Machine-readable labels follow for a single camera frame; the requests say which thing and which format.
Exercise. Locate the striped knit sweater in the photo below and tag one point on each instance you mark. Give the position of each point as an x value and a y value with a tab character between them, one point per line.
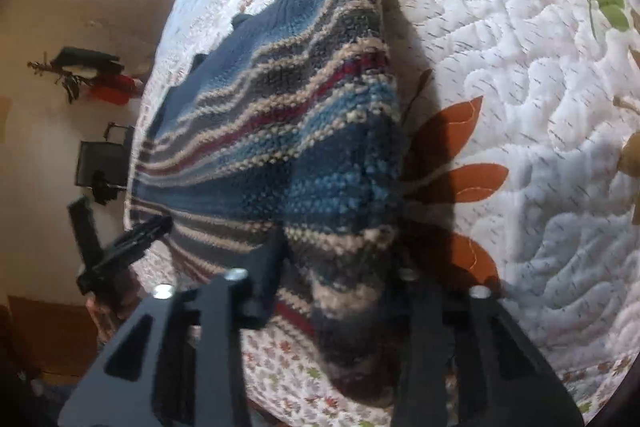
293	124

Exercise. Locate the red bag on wall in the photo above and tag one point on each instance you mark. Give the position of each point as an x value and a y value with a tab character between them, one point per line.
116	89

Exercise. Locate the person's left hand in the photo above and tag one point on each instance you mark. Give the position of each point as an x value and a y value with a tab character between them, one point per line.
108	319

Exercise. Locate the black chair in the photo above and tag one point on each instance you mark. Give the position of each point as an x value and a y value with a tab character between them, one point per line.
103	166

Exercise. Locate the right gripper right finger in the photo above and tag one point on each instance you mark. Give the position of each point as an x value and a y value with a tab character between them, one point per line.
466	357

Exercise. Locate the floral quilted bedspread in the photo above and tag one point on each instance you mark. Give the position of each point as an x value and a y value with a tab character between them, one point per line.
523	122

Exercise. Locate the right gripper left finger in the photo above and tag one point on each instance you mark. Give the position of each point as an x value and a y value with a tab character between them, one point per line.
178	361

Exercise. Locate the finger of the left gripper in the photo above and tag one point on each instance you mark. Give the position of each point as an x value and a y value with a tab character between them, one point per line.
124	251

